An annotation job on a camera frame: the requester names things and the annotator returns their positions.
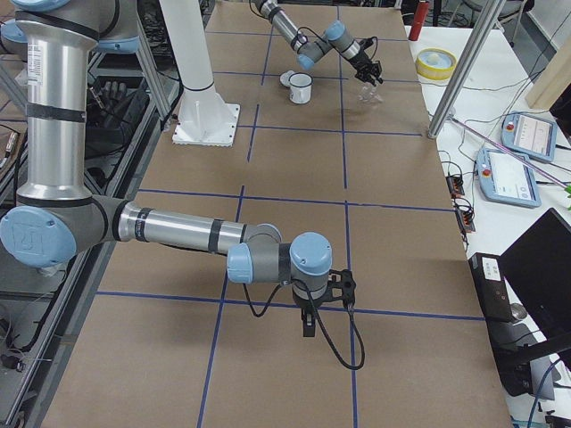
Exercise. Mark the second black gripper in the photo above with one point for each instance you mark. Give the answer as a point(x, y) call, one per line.
point(307, 307)

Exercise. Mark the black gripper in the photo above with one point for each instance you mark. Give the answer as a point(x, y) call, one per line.
point(362, 63)

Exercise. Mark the clear glass funnel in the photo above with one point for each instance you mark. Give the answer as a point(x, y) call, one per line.
point(369, 94)

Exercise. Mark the white enamel mug lid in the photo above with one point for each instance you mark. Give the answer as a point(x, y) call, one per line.
point(285, 78)

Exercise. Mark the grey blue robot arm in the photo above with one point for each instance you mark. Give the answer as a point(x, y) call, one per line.
point(310, 47)

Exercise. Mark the yellow white tape roll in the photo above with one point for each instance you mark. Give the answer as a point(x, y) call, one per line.
point(435, 64)

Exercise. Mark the white enamel mug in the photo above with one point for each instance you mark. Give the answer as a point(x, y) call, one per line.
point(300, 85)

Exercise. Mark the red cylinder bottle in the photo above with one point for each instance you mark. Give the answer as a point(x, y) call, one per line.
point(419, 19)

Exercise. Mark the orange black connector block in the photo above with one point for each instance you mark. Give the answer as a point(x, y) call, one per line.
point(455, 185)

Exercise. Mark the lower blue teach pendant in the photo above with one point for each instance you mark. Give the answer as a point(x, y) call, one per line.
point(504, 179)

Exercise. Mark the blue teach pendant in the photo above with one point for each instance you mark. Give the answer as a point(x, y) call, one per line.
point(504, 179)
point(530, 135)

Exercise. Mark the upper blue teach pendant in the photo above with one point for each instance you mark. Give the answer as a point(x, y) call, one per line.
point(530, 135)

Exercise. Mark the black computer box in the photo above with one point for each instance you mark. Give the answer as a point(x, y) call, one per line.
point(504, 318)

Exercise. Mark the black monitor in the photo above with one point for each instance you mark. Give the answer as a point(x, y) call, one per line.
point(537, 267)

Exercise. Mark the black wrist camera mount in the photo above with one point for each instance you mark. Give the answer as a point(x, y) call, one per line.
point(340, 287)

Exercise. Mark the silver aluminium post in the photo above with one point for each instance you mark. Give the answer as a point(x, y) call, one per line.
point(479, 34)

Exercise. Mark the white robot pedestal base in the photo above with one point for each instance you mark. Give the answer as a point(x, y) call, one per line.
point(204, 118)

